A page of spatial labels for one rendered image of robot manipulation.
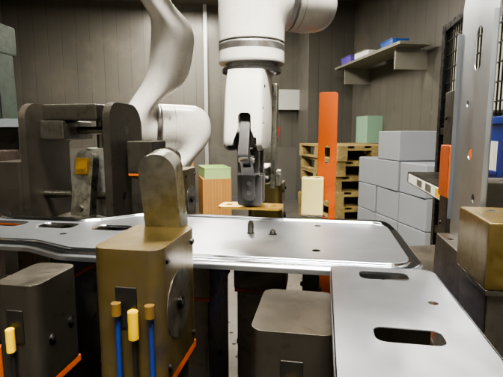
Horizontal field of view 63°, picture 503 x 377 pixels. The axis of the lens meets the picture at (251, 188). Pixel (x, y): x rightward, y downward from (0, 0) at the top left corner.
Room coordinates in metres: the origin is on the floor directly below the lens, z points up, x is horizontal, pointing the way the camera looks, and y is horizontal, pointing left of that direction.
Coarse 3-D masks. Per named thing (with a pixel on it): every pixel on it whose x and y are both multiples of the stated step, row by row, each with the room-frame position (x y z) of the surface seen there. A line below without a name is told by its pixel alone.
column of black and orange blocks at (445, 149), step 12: (444, 120) 0.68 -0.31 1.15; (444, 132) 0.67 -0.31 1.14; (444, 144) 0.67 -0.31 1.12; (444, 156) 0.66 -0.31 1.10; (444, 168) 0.65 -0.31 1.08; (444, 180) 0.65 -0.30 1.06; (444, 192) 0.65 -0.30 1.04; (444, 204) 0.65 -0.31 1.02; (444, 216) 0.65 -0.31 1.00; (444, 228) 0.64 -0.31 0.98; (432, 336) 0.67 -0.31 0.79
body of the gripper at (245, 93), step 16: (240, 80) 0.50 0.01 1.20; (256, 80) 0.50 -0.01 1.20; (240, 96) 0.50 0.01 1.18; (256, 96) 0.50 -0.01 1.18; (240, 112) 0.50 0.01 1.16; (256, 112) 0.50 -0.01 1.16; (224, 128) 0.51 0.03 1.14; (256, 128) 0.50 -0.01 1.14; (224, 144) 0.51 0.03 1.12; (256, 144) 0.50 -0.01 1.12
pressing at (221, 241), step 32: (32, 224) 0.60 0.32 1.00; (64, 224) 0.61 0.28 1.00; (96, 224) 0.60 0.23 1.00; (128, 224) 0.60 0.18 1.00; (192, 224) 0.60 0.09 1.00; (224, 224) 0.60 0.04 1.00; (256, 224) 0.60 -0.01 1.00; (288, 224) 0.60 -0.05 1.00; (320, 224) 0.60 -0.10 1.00; (352, 224) 0.60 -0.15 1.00; (384, 224) 0.60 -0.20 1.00; (64, 256) 0.47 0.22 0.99; (224, 256) 0.45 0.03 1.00; (256, 256) 0.44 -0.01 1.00; (288, 256) 0.44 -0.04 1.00; (320, 256) 0.44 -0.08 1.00; (352, 256) 0.44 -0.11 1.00; (384, 256) 0.44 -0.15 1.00; (416, 256) 0.46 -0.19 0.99
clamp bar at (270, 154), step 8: (272, 88) 0.67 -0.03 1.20; (272, 96) 0.69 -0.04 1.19; (272, 104) 0.69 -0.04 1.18; (272, 112) 0.69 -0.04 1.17; (272, 120) 0.69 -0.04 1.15; (272, 128) 0.69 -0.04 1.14; (272, 136) 0.68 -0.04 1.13; (272, 144) 0.68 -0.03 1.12; (264, 152) 0.69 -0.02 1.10; (272, 152) 0.68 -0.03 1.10; (264, 160) 0.69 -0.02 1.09; (272, 160) 0.68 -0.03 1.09; (272, 168) 0.68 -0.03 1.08; (272, 176) 0.67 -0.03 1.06; (272, 184) 0.67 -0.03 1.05
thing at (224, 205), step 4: (220, 204) 0.55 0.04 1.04; (224, 204) 0.55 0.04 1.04; (228, 204) 0.56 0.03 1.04; (232, 204) 0.56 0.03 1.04; (236, 204) 0.55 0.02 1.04; (264, 204) 0.55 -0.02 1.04; (268, 204) 0.55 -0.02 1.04; (272, 204) 0.55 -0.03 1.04; (276, 204) 0.55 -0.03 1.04; (280, 204) 0.55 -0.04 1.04; (220, 208) 0.54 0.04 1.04; (224, 208) 0.53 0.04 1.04; (228, 208) 0.53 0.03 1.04; (232, 208) 0.53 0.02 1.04; (236, 208) 0.53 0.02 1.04; (240, 208) 0.53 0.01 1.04; (244, 208) 0.53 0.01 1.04; (248, 208) 0.53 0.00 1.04; (252, 208) 0.53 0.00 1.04; (256, 208) 0.53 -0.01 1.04; (260, 208) 0.53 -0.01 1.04; (264, 208) 0.53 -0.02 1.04; (268, 208) 0.52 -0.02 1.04; (272, 208) 0.52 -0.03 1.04; (276, 208) 0.52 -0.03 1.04; (280, 208) 0.52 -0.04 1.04
